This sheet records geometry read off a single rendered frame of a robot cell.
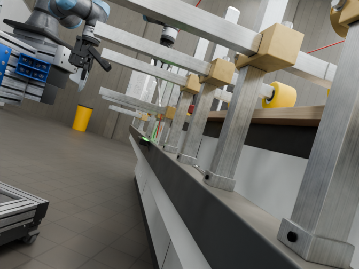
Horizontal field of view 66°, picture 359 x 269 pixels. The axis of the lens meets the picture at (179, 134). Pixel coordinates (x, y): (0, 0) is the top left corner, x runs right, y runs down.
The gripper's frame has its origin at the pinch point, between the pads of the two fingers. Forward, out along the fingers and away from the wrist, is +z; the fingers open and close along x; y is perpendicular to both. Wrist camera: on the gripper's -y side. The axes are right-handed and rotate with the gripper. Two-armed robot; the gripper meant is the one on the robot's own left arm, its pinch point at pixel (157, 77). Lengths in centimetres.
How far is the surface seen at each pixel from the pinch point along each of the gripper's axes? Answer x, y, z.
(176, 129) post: 7.1, -42.3, 22.6
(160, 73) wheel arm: 18.9, -41.9, 6.8
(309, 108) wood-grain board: 9, -91, 11
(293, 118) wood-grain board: 8, -87, 13
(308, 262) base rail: 34, -113, 31
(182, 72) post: -1.8, -18.9, -2.3
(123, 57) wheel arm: 30.8, -37.6, 5.9
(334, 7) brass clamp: 33, -107, 7
